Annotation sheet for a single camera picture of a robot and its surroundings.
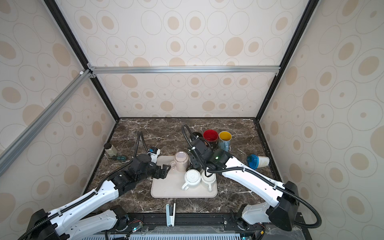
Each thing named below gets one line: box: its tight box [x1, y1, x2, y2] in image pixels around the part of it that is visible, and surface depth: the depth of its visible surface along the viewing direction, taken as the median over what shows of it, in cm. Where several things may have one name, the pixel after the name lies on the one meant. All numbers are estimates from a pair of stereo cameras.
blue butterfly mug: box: [218, 130, 233, 152], surface depth 97 cm
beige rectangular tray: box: [150, 155, 218, 198], surface depth 85 cm
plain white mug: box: [201, 171, 217, 193], surface depth 81 cm
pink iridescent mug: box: [169, 151, 189, 173], surface depth 87 cm
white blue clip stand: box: [165, 203, 176, 227], surface depth 75 cm
